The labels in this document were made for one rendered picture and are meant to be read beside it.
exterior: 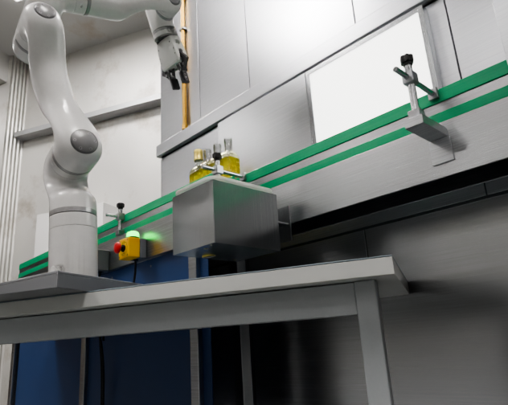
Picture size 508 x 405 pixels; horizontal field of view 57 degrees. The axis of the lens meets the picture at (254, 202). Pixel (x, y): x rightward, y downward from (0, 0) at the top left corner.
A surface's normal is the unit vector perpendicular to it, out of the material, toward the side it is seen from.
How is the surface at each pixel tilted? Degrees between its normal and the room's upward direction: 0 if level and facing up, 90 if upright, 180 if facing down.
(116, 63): 90
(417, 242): 90
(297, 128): 90
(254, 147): 90
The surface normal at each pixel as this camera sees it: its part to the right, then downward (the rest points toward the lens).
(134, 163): -0.36, -0.26
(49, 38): 0.64, 0.35
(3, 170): 0.93, -0.16
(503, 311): -0.72, -0.16
